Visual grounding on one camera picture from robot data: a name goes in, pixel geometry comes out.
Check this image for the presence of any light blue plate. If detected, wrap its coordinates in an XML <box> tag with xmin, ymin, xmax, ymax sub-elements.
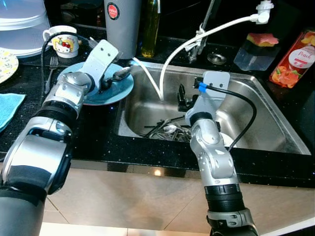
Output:
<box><xmin>57</xmin><ymin>61</ymin><xmax>134</xmax><ymax>105</ymax></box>

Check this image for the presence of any black chopstick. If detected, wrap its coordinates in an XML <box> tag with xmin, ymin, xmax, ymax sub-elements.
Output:
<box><xmin>142</xmin><ymin>118</ymin><xmax>185</xmax><ymax>137</ymax></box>

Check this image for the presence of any white bowl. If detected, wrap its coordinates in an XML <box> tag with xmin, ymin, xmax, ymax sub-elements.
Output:
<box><xmin>219</xmin><ymin>132</ymin><xmax>236</xmax><ymax>148</ymax></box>

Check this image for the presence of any metal kitchen faucet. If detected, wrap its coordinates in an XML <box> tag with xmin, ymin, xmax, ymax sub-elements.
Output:
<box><xmin>187</xmin><ymin>0</ymin><xmax>222</xmax><ymax>62</ymax></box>

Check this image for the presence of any beige kitchen base cabinet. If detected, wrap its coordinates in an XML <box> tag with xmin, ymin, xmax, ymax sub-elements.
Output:
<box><xmin>37</xmin><ymin>160</ymin><xmax>315</xmax><ymax>234</ymax></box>

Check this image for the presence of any grey water jug red logo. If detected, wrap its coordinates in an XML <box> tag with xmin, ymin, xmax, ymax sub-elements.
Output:
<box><xmin>103</xmin><ymin>0</ymin><xmax>143</xmax><ymax>59</ymax></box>

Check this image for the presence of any white cartoon cat mug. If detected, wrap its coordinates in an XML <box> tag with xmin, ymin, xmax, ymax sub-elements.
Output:
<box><xmin>43</xmin><ymin>26</ymin><xmax>80</xmax><ymax>59</ymax></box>

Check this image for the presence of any silver metal fork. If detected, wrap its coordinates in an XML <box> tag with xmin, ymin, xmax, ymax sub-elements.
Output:
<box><xmin>47</xmin><ymin>57</ymin><xmax>59</xmax><ymax>94</ymax></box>

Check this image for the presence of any white tape strip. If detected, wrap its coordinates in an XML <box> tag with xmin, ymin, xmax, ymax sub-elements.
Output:
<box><xmin>195</xmin><ymin>29</ymin><xmax>207</xmax><ymax>42</ymax></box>

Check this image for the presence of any yellow oil glass bottle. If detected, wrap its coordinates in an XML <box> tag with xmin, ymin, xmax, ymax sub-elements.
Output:
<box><xmin>141</xmin><ymin>0</ymin><xmax>161</xmax><ymax>59</ymax></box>

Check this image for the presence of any stainless steel sink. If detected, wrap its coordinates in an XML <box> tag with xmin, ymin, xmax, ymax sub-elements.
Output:
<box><xmin>114</xmin><ymin>61</ymin><xmax>312</xmax><ymax>155</ymax></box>

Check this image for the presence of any pink yellow sponge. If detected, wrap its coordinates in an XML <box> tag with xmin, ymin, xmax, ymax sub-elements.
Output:
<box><xmin>246</xmin><ymin>33</ymin><xmax>280</xmax><ymax>47</ymax></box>

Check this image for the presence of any blue cloth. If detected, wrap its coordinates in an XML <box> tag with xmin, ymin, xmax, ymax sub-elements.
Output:
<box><xmin>0</xmin><ymin>92</ymin><xmax>26</xmax><ymax>132</ymax></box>

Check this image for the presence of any floral patterned plate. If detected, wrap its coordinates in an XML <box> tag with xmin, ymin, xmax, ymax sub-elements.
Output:
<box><xmin>0</xmin><ymin>49</ymin><xmax>19</xmax><ymax>84</ymax></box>

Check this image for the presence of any clear plastic food cover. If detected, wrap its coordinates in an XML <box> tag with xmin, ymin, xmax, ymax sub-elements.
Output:
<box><xmin>0</xmin><ymin>0</ymin><xmax>51</xmax><ymax>59</ymax></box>

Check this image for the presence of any peach dish soap bottle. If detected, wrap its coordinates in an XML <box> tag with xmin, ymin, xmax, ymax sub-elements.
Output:
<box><xmin>269</xmin><ymin>30</ymin><xmax>315</xmax><ymax>88</ymax></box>

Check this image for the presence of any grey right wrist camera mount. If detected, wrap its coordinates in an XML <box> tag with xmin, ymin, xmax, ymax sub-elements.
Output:
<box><xmin>189</xmin><ymin>71</ymin><xmax>230</xmax><ymax>123</ymax></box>

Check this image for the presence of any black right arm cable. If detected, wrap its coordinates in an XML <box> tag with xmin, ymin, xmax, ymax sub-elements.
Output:
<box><xmin>199</xmin><ymin>84</ymin><xmax>257</xmax><ymax>150</ymax></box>

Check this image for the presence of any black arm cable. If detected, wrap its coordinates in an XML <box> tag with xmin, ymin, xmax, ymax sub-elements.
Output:
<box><xmin>199</xmin><ymin>84</ymin><xmax>257</xmax><ymax>150</ymax></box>
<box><xmin>40</xmin><ymin>32</ymin><xmax>96</xmax><ymax>106</ymax></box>

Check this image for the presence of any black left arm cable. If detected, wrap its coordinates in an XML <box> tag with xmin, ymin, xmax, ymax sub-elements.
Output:
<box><xmin>40</xmin><ymin>32</ymin><xmax>96</xmax><ymax>106</ymax></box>

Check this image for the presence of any white flexible hose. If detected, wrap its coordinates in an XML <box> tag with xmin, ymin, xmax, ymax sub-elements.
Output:
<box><xmin>130</xmin><ymin>2</ymin><xmax>274</xmax><ymax>101</ymax></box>

